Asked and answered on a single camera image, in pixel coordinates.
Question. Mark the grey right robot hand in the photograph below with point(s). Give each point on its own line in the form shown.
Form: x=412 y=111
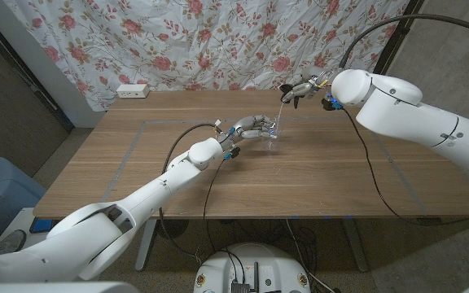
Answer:
x=309 y=83

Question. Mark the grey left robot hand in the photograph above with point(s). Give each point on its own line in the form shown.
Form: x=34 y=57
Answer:
x=247 y=128

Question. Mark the black sprayer head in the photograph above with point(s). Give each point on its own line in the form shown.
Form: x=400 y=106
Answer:
x=287 y=88

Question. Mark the clear plastic spray bottle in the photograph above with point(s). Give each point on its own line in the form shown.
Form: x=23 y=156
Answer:
x=269 y=142

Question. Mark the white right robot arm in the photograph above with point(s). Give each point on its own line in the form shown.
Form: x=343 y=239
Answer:
x=413 y=114

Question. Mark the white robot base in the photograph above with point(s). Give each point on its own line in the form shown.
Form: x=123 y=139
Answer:
x=255 y=260

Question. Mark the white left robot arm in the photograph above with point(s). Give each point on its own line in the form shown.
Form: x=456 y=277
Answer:
x=149 y=199

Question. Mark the floral print curtain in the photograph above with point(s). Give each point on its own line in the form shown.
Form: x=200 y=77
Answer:
x=177 y=40

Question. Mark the white power strip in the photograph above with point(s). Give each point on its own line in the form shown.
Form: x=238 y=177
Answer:
x=132 y=91

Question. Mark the black round floor fan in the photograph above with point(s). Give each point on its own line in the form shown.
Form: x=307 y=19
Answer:
x=172 y=228

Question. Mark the white table leg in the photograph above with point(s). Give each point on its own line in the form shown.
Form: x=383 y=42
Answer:
x=145 y=248

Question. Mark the grey table leg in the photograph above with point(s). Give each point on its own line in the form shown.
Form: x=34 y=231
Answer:
x=356 y=248

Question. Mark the white floor platform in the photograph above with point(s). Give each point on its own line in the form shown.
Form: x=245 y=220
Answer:
x=18 y=219

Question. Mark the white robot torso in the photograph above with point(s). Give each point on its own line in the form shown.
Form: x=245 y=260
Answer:
x=55 y=288

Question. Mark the blue storage bin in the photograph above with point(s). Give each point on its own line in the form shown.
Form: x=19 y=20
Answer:
x=2 y=187

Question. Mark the grey shoe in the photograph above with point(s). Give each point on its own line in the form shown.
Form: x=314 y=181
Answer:
x=10 y=243

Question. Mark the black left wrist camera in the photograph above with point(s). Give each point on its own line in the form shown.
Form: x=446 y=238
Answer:
x=232 y=153

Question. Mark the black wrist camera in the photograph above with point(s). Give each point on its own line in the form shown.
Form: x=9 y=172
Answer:
x=232 y=153
x=332 y=104

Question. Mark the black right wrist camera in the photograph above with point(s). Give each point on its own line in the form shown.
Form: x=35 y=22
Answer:
x=332 y=104

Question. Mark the black vertical post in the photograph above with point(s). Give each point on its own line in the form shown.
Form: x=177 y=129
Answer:
x=393 y=53

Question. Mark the black door frame strip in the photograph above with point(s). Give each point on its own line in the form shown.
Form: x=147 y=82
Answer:
x=23 y=69

